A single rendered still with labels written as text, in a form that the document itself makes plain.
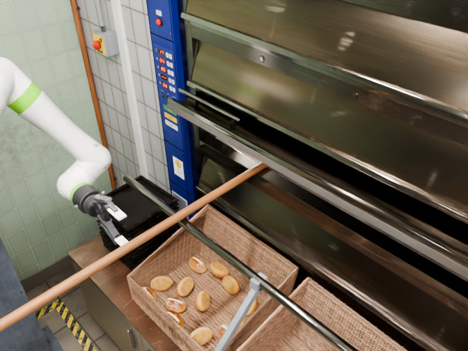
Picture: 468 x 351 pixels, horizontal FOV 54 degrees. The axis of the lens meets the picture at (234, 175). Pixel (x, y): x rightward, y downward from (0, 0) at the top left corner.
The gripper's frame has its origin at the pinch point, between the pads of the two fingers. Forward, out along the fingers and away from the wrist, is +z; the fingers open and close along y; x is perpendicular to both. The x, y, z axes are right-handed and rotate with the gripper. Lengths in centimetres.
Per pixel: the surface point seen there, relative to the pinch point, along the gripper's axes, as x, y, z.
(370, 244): -55, 3, 58
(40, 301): 32.5, -0.2, 7.4
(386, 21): -57, -67, 48
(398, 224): -41, -24, 71
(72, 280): 22.2, -0.6, 7.1
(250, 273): -18.3, 2.2, 39.9
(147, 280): -16, 56, -22
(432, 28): -57, -67, 60
